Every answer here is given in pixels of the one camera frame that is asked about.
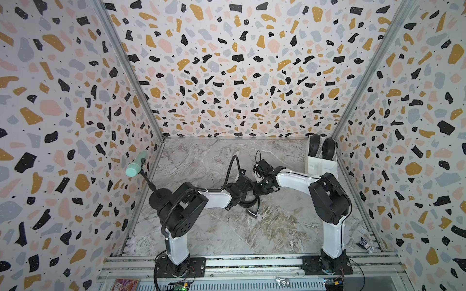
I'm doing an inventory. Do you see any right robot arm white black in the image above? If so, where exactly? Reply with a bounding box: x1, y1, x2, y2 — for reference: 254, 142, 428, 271
253, 159, 352, 274

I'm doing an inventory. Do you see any pink printed card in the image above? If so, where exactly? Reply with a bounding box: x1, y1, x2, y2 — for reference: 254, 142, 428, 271
110, 278, 140, 291

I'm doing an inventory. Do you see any black belt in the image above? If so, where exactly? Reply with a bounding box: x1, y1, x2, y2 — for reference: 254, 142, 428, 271
238, 193, 260, 219
308, 135, 321, 158
322, 138, 336, 161

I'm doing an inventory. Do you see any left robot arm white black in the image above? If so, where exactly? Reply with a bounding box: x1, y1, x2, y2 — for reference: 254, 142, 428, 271
149, 155, 258, 276

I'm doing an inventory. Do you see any aluminium mounting rail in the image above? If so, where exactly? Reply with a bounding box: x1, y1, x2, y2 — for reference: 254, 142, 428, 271
97, 252, 406, 283

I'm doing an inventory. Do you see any green microphone on black stand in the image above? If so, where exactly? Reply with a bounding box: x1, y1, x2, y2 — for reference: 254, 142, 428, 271
125, 151, 164, 210

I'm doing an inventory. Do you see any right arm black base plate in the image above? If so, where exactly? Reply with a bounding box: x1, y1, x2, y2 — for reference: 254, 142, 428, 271
301, 254, 354, 275

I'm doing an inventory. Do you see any white storage roll organizer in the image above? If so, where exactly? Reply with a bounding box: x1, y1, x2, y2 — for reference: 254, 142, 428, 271
305, 137, 338, 179

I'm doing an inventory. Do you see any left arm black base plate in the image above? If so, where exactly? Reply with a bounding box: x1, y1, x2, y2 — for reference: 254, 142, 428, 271
154, 255, 206, 279

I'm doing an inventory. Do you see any small crumpled wrapper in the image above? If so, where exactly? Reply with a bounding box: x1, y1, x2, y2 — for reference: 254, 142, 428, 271
359, 238, 374, 253

